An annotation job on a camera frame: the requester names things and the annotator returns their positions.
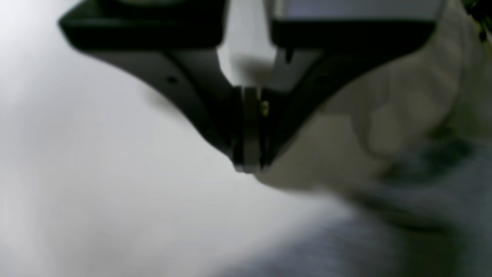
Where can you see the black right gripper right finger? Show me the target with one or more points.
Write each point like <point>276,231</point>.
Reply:
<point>323,45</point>

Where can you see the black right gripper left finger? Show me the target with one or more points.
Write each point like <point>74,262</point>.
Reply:
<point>172,47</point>

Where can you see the grey T-shirt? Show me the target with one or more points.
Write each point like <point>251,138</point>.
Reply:
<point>428,215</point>

